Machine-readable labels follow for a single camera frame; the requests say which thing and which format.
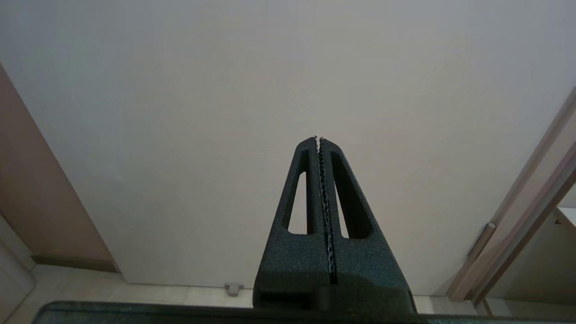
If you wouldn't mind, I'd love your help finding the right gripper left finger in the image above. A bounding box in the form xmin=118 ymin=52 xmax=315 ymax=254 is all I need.
xmin=253 ymin=136 xmax=333 ymax=312

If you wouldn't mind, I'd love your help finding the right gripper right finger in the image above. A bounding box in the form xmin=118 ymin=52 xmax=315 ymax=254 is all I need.
xmin=319 ymin=137 xmax=416 ymax=314

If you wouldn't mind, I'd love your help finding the white room door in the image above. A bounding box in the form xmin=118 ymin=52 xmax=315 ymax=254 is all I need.
xmin=0 ymin=0 xmax=576 ymax=297

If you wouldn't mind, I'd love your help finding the white shelf board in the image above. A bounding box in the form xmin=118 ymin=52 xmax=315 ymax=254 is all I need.
xmin=553 ymin=206 xmax=576 ymax=228

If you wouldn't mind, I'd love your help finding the dark baseboard strip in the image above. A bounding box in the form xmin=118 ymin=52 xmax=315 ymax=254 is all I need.
xmin=31 ymin=255 xmax=120 ymax=274

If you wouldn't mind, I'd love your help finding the small brown frame hinge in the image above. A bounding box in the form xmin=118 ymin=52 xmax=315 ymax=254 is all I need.
xmin=468 ymin=223 xmax=496 ymax=259

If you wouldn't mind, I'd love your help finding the brown wooden side frame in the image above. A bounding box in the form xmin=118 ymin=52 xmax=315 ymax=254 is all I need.
xmin=445 ymin=85 xmax=576 ymax=306

